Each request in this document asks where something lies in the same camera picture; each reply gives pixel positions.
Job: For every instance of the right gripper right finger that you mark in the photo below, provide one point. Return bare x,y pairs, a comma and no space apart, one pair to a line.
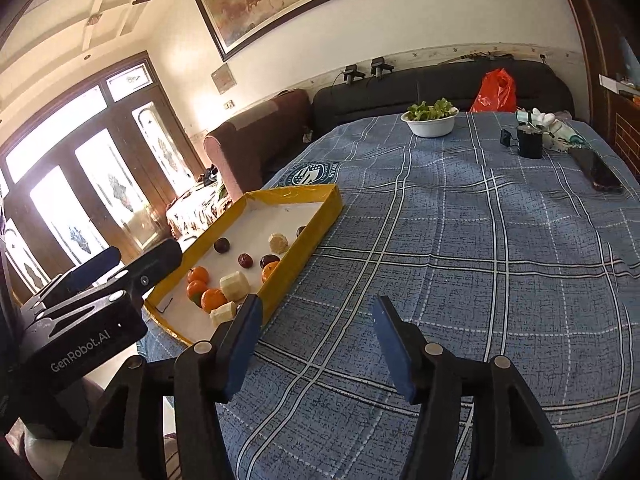
511,436

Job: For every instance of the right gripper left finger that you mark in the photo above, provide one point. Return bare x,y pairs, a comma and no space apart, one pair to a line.
124,436

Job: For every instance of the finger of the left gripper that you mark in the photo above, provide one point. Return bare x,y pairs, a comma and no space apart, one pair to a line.
139,276
76,280

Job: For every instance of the orange tangerine with leaf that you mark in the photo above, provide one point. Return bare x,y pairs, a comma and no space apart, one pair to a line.
195,290

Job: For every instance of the dark red apple front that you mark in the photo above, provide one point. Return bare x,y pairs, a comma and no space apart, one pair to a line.
222,245

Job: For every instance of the dark red apple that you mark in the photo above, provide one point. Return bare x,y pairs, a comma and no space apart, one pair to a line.
222,245
245,260

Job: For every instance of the floral covered side table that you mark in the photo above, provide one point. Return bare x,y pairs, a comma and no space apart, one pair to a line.
197,209

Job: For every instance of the white fruit piece large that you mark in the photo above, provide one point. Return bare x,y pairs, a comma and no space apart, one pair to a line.
234,286

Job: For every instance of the white fruit piece small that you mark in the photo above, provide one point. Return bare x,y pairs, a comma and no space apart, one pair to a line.
223,314

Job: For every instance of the wooden glass door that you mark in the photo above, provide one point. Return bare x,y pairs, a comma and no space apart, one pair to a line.
95,167

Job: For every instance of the yellow cardboard box tray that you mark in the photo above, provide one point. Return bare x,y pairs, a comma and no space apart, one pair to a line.
304,214

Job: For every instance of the dark plum in tray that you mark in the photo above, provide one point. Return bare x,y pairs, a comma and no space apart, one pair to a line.
267,259

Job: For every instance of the beige cake piece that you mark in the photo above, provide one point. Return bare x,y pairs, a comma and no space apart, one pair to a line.
278,243

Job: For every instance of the dark red armchair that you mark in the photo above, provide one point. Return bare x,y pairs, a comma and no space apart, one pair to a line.
251,147

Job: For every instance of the blue plaid tablecloth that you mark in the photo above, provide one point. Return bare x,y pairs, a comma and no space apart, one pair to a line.
489,254

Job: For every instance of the black clamp device left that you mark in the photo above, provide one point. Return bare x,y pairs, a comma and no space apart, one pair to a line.
351,73

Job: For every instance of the black clamp device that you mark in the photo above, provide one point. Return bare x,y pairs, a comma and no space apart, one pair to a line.
379,67
351,73

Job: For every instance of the black smartphone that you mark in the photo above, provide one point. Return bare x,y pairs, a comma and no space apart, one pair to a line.
595,170

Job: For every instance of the black clamp device right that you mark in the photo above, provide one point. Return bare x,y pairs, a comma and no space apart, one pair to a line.
379,67

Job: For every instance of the black cylindrical cup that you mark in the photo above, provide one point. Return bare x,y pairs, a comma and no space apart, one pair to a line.
529,142

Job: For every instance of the white bowl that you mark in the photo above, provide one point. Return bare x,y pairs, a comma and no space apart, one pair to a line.
433,128

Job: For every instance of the small black charger cube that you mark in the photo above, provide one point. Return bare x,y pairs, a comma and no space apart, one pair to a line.
505,138

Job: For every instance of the white green cloth bag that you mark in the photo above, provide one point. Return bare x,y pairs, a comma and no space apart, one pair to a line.
557,135

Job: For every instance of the green lettuce leaves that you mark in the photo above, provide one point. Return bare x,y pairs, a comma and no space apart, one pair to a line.
423,112

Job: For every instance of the red plastic bag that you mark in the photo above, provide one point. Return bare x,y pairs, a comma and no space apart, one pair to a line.
497,93

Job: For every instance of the black leather sofa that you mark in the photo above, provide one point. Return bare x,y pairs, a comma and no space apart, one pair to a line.
536,86

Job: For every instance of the brown wooden cabinet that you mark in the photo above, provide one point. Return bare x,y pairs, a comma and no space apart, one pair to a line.
609,34

